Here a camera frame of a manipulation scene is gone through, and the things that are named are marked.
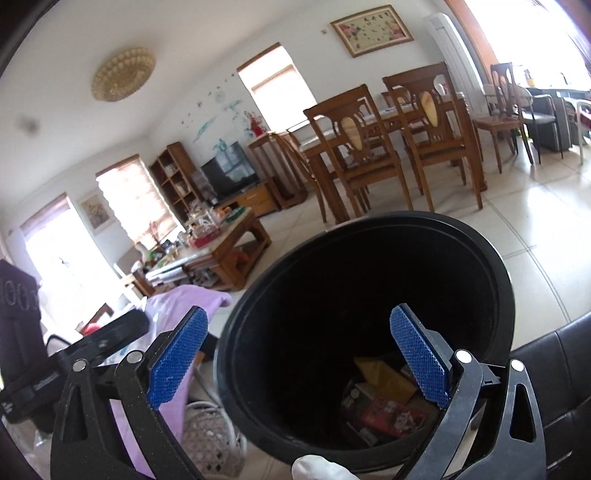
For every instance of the round ceiling lamp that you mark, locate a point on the round ceiling lamp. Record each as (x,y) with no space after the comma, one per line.
(122,74)

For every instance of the black television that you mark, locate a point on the black television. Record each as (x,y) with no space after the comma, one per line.
(228,170)

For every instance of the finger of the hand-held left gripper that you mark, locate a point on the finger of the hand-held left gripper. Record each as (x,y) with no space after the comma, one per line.
(115,330)

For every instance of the wooden television stand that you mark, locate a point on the wooden television stand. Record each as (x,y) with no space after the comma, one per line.
(254,198)

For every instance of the framed sunflower picture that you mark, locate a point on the framed sunflower picture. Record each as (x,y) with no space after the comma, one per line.
(97,210)

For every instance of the black trash bin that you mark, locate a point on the black trash bin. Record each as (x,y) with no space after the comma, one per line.
(300,300)

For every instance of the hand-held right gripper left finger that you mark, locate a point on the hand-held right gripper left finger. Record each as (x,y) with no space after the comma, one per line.
(178,360)

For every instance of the framed floral picture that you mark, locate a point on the framed floral picture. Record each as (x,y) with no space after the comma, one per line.
(371,30)

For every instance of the tall wooden plant stand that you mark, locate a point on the tall wooden plant stand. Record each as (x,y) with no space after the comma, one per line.
(265,147)

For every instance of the white woven stool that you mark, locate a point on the white woven stool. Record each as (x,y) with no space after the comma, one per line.
(207,438)

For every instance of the wooden bookshelf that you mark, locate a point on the wooden bookshelf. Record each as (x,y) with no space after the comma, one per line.
(178,157)

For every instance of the purple cloth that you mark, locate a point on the purple cloth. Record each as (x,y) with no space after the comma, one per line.
(184,300)

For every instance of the wooden dining table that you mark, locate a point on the wooden dining table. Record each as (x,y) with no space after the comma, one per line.
(318,159)

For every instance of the coffee table clutter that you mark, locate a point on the coffee table clutter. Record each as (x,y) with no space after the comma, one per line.
(203,230)

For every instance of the white standing air conditioner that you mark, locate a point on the white standing air conditioner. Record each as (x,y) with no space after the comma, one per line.
(450,55)

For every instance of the wooden dining chair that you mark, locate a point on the wooden dining chair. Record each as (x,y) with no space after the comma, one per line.
(288,147)
(501,92)
(351,134)
(429,110)

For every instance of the wooden coffee table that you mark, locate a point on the wooden coffee table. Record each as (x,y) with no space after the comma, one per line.
(240,249)

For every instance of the black armchair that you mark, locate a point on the black armchair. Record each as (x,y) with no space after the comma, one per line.
(547,115)

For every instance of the yellow envelope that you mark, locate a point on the yellow envelope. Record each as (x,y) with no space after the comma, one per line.
(383,378)

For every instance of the red flower vase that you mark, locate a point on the red flower vase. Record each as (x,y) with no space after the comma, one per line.
(255,127)

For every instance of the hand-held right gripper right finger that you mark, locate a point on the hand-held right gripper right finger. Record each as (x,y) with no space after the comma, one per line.
(422,360)

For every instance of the black leather seat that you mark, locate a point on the black leather seat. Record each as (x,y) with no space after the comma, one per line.
(558,392)

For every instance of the person's right hand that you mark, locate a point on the person's right hand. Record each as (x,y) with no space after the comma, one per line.
(321,468)

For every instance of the window with blind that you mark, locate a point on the window with blind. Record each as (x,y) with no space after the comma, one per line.
(277,87)
(60,249)
(136,198)

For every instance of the wooden door frame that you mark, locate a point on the wooden door frame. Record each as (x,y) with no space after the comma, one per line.
(475,32)

